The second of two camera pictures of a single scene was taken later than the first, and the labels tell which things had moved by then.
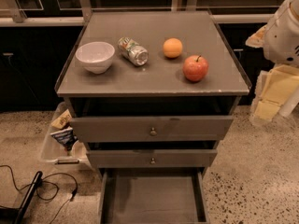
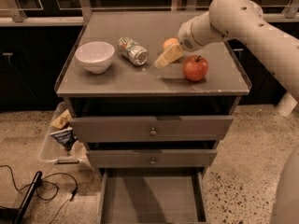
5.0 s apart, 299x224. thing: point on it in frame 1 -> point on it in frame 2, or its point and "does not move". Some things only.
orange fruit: [172, 48] does not move
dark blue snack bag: [65, 137] does not move
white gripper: [282, 41] -> [185, 36]
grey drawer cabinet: [151, 95] does not move
